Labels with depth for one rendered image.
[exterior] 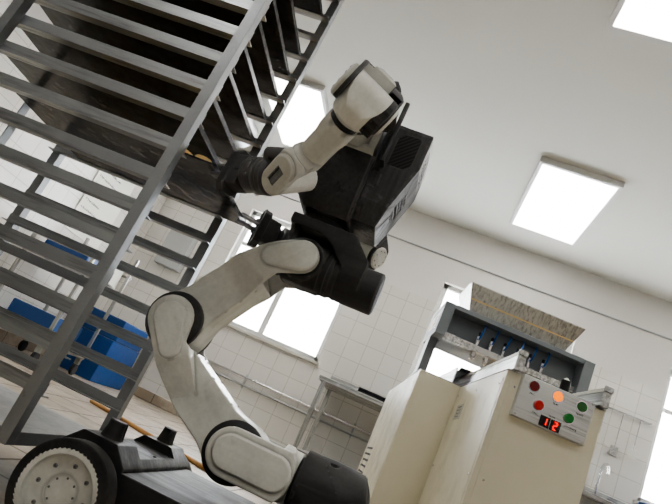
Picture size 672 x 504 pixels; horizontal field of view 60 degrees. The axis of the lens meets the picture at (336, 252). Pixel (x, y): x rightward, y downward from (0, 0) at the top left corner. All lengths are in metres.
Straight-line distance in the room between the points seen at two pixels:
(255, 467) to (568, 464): 1.09
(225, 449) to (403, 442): 1.39
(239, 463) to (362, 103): 0.81
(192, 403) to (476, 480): 0.96
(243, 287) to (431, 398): 1.40
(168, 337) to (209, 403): 0.18
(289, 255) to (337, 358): 4.64
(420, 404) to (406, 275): 3.69
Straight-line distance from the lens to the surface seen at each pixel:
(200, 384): 1.46
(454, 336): 2.77
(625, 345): 6.50
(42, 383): 1.39
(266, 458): 1.36
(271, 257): 1.45
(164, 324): 1.46
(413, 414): 2.66
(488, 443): 2.01
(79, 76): 1.71
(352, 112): 1.16
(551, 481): 2.07
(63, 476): 1.31
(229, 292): 1.49
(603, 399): 2.11
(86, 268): 1.45
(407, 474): 2.66
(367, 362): 6.03
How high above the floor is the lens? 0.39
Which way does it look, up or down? 17 degrees up
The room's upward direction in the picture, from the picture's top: 25 degrees clockwise
